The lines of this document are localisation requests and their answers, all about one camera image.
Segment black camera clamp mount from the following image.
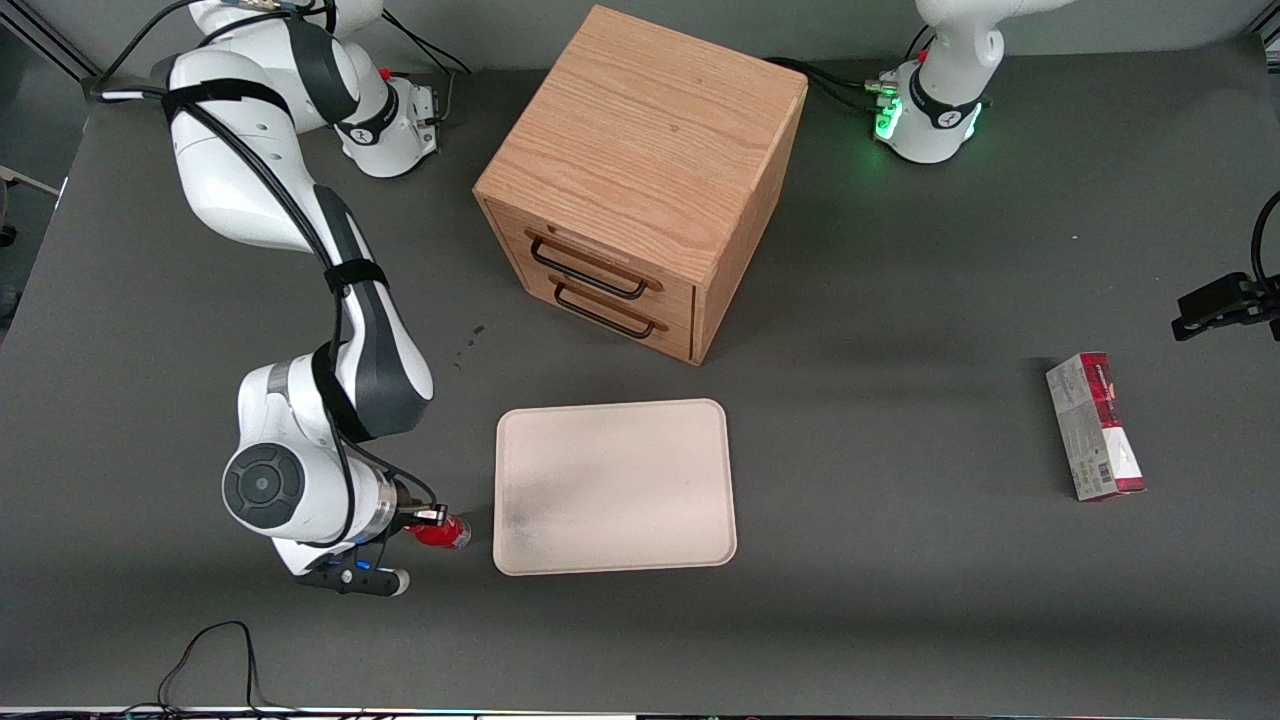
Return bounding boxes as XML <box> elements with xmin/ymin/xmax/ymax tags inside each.
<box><xmin>1171</xmin><ymin>272</ymin><xmax>1280</xmax><ymax>343</ymax></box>

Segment beige rectangular tray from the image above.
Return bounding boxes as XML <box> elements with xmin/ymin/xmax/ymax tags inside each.
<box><xmin>493</xmin><ymin>398</ymin><xmax>739</xmax><ymax>578</ymax></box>

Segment black left arm base cables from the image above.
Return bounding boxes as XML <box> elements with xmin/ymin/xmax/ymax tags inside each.
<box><xmin>765</xmin><ymin>55</ymin><xmax>901</xmax><ymax>116</ymax></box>

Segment aluminium frame profile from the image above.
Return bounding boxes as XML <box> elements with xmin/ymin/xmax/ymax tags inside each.
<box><xmin>0</xmin><ymin>0</ymin><xmax>101</xmax><ymax>81</ymax></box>

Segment red coke bottle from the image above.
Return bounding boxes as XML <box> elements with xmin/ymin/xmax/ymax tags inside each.
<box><xmin>405</xmin><ymin>512</ymin><xmax>472</xmax><ymax>552</ymax></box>

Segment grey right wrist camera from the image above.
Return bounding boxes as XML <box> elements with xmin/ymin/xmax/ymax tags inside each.
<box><xmin>297</xmin><ymin>563</ymin><xmax>411</xmax><ymax>599</ymax></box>

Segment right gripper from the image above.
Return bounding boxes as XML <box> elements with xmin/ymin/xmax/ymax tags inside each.
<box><xmin>392</xmin><ymin>483</ymin><xmax>449</xmax><ymax>543</ymax></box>

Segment black metal drawer handle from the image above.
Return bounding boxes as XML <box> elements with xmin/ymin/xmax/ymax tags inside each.
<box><xmin>550</xmin><ymin>278</ymin><xmax>668</xmax><ymax>341</ymax></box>
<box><xmin>526</xmin><ymin>230</ymin><xmax>664</xmax><ymax>301</ymax></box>

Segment wooden two-drawer cabinet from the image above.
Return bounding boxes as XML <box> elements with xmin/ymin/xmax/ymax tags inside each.
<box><xmin>472</xmin><ymin>4</ymin><xmax>809</xmax><ymax>367</ymax></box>

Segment black clamp cable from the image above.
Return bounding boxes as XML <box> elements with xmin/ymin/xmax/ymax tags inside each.
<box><xmin>1250</xmin><ymin>190</ymin><xmax>1280</xmax><ymax>291</ymax></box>

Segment black thin table cable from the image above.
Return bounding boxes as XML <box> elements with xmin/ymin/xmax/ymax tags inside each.
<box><xmin>120</xmin><ymin>620</ymin><xmax>301</xmax><ymax>716</ymax></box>

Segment red and grey carton box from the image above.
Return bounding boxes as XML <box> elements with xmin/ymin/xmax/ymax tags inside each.
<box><xmin>1045</xmin><ymin>351</ymin><xmax>1147</xmax><ymax>502</ymax></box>

